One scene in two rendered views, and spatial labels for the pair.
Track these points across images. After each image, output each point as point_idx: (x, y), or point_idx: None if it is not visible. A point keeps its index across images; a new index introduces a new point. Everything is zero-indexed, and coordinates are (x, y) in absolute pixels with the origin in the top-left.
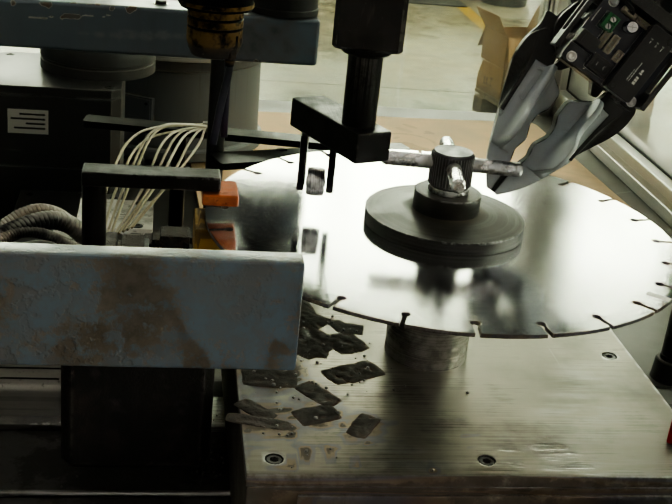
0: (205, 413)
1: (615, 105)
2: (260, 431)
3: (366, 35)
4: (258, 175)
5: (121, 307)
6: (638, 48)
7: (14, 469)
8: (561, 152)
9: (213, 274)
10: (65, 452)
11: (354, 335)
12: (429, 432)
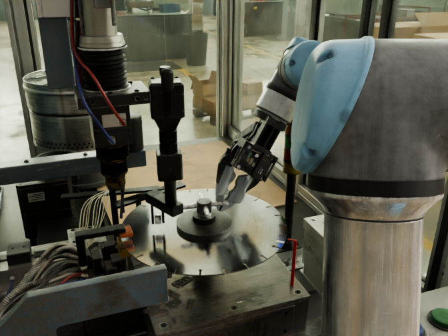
0: (134, 309)
1: None
2: (156, 315)
3: (169, 176)
4: (135, 215)
5: (107, 297)
6: (260, 162)
7: None
8: (240, 197)
9: (137, 279)
10: (85, 334)
11: None
12: (213, 301)
